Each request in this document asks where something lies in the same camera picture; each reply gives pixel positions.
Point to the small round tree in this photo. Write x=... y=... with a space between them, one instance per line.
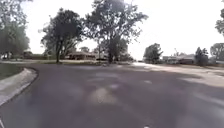
x=152 y=53

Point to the grass strip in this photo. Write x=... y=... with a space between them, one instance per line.
x=66 y=61

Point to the large leafy tree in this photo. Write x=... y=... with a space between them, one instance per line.
x=11 y=36

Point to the tall dark tree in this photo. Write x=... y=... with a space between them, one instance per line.
x=111 y=23

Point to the low pale house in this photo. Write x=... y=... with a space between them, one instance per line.
x=180 y=59

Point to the large dark tree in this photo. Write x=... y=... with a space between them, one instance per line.
x=63 y=31

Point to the grey asphalt road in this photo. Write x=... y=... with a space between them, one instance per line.
x=120 y=100

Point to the dark conifer tree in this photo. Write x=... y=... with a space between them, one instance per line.
x=201 y=56

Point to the pale concrete kerb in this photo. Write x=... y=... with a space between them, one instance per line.
x=13 y=83

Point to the grass verge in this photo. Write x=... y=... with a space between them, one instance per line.
x=7 y=70

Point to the low brown house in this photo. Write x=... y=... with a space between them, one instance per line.
x=81 y=55

